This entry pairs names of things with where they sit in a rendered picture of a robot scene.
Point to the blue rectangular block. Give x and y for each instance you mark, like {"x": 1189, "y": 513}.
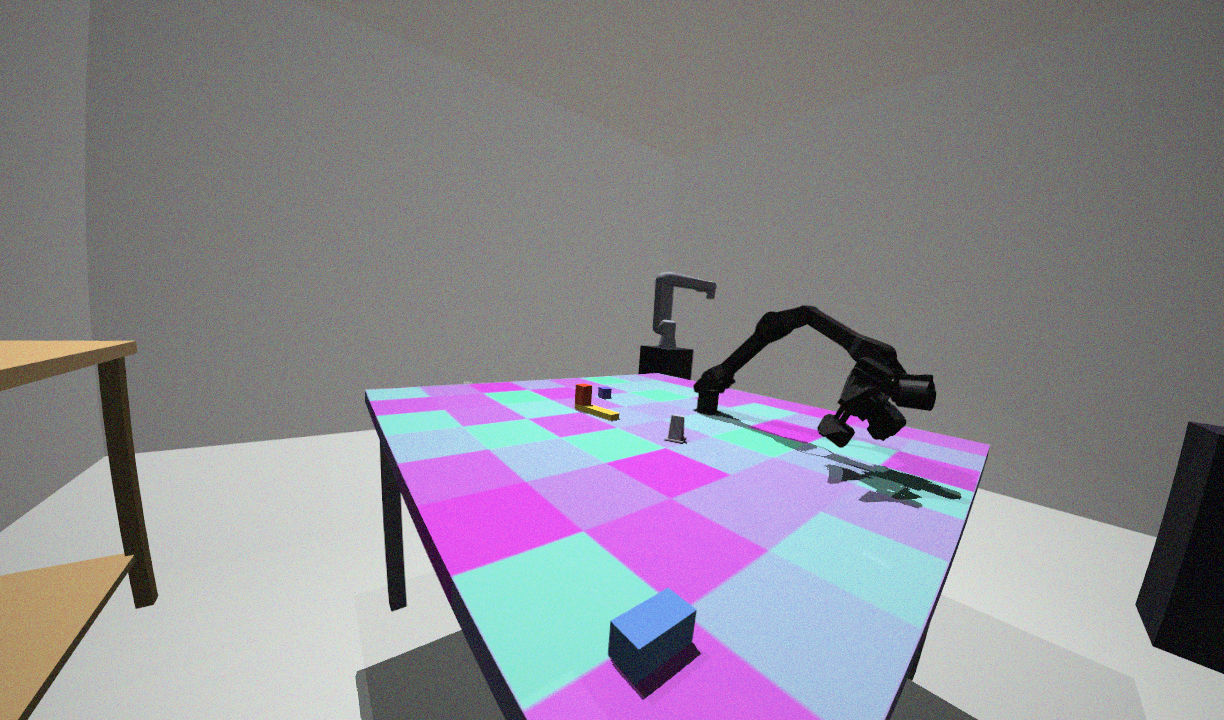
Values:
{"x": 648, "y": 635}

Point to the yellow bar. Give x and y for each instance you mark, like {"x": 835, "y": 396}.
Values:
{"x": 583, "y": 397}

